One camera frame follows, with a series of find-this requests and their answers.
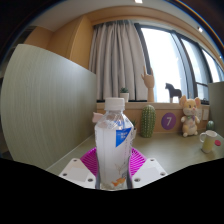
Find wooden hand model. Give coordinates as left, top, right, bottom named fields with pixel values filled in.
left=140, top=65, right=156, bottom=103

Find round purple number sign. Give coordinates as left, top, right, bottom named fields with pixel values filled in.
left=160, top=112, right=177, bottom=131

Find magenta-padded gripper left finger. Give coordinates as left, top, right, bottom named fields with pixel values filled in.
left=59, top=147, right=101, bottom=190

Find dark horse figurine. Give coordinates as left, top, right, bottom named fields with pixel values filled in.
left=164, top=82, right=183, bottom=104

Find grey window curtain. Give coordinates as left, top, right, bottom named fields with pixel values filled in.
left=88, top=19, right=148, bottom=101

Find yellow and white mug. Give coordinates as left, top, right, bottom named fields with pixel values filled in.
left=199, top=129, right=218, bottom=154

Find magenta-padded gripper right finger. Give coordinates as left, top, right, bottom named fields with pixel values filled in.
left=127, top=147, right=168, bottom=190

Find clear plastic water bottle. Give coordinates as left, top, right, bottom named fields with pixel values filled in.
left=94, top=97, right=135, bottom=192

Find white wall socket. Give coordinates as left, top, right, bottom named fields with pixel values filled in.
left=201, top=108, right=210, bottom=121

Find tiny potted succulent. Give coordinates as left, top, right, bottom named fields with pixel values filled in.
left=131, top=119, right=138, bottom=138

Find potted plant in white pot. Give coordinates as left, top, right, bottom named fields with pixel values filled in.
left=119, top=87, right=130, bottom=103

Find ceiling lights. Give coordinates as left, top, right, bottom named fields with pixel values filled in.
left=134, top=0, right=204, bottom=33

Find tall green cactus figure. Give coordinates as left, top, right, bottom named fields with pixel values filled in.
left=139, top=104, right=157, bottom=139

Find green desk partition panel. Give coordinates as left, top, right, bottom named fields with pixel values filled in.
left=208, top=81, right=224, bottom=138
left=0, top=43, right=98, bottom=170

